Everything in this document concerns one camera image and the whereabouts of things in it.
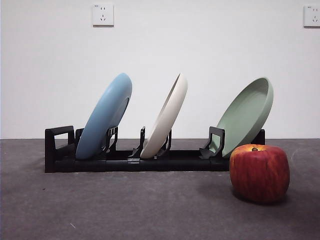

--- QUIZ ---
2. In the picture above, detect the white wall socket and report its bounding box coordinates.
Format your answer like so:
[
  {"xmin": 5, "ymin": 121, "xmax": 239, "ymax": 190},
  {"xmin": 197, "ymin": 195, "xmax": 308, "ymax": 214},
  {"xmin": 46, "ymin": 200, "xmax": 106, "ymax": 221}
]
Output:
[
  {"xmin": 92, "ymin": 3, "xmax": 115, "ymax": 27},
  {"xmin": 303, "ymin": 5, "xmax": 320, "ymax": 28}
]

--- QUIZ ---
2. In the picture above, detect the black plate rack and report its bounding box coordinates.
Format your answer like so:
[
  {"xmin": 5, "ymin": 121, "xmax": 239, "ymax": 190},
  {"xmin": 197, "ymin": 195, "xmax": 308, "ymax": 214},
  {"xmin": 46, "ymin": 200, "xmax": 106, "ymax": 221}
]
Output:
[{"xmin": 44, "ymin": 125, "xmax": 266, "ymax": 173}]

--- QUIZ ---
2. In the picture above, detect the beige plate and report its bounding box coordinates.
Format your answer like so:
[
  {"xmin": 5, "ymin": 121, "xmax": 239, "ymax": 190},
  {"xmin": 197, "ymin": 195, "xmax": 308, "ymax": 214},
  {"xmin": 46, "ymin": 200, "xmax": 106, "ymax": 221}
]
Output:
[{"xmin": 139, "ymin": 72, "xmax": 189, "ymax": 159}]

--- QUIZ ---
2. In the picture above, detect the green plate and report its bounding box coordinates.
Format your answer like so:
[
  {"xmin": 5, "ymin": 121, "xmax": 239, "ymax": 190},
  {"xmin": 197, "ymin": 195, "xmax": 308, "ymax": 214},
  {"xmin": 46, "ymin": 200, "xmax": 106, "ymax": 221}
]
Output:
[{"xmin": 215, "ymin": 76, "xmax": 274, "ymax": 159}]

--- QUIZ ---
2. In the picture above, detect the red apple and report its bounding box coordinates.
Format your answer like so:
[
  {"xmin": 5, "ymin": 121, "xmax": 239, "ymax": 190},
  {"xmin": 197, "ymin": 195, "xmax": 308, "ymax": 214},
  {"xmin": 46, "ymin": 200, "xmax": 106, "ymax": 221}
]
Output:
[{"xmin": 229, "ymin": 144, "xmax": 291, "ymax": 204}]

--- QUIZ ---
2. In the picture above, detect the blue plate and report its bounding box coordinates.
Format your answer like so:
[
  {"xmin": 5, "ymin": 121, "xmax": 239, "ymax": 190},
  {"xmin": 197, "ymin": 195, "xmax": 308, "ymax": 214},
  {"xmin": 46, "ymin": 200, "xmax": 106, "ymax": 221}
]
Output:
[{"xmin": 75, "ymin": 72, "xmax": 133, "ymax": 161}]

